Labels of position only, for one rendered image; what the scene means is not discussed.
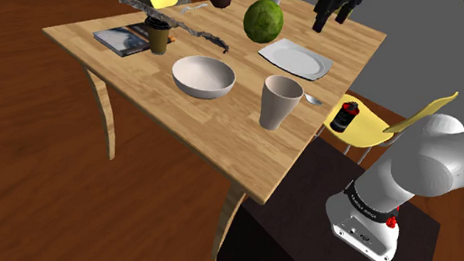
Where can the long grey sword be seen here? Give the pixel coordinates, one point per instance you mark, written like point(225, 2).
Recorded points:
point(191, 31)

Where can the silver spoon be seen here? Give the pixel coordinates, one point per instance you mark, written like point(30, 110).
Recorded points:
point(313, 99)

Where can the green round melon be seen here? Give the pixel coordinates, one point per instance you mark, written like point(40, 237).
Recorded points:
point(263, 20)

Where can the grey blue book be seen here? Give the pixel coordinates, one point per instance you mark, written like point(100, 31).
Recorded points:
point(119, 40)

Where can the silver fork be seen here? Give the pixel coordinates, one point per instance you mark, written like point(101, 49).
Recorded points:
point(193, 8)

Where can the beige tall cup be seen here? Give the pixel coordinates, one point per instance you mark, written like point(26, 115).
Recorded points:
point(276, 109)

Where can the white square plate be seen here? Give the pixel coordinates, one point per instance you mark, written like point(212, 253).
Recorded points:
point(296, 60)

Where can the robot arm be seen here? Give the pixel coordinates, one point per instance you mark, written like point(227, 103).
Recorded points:
point(422, 167)

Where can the brown cup with black lid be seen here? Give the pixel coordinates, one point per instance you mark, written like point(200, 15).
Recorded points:
point(158, 39)

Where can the white bowl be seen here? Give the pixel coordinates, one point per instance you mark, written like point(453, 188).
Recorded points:
point(203, 77)

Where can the black and red canister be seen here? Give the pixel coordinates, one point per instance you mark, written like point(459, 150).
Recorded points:
point(343, 117)

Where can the dark robot stand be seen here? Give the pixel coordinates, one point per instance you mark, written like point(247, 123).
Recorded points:
point(304, 227)

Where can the light wooden table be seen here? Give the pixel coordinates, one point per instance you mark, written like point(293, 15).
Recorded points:
point(222, 137)

